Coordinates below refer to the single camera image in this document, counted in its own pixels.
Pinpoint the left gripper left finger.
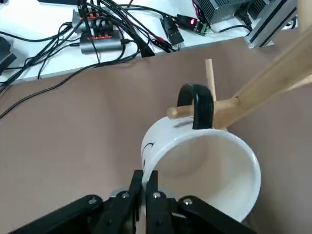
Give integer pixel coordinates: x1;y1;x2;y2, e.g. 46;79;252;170
9;170;145;234

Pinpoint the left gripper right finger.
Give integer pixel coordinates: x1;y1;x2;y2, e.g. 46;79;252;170
145;170;256;234

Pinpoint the white mug with black handle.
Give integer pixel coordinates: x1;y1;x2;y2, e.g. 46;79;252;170
140;82;262;224

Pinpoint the wooden mug stand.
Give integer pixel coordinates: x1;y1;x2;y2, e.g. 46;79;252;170
167;0;312;130

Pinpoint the grey USB hub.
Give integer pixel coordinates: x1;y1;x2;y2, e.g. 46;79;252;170
72;7;120;34
80;31;125;55

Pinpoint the black power brick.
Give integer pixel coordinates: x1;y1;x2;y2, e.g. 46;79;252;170
0;36;18;74

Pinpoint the black connector block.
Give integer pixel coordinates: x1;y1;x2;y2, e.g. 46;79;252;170
159;17;185;46

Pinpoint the black adapter with red light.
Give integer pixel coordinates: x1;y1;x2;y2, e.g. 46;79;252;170
176;14;211;37

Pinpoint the finned power supply unit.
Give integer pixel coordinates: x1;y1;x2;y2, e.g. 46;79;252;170
192;0;269;25

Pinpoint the long black cable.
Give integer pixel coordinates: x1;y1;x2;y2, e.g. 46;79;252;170
0;55;147;120

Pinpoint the black USB cable bundle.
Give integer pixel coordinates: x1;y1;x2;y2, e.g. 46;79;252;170
75;0;181;59

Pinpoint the aluminium frame post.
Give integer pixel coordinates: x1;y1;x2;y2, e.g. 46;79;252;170
245;0;298;48

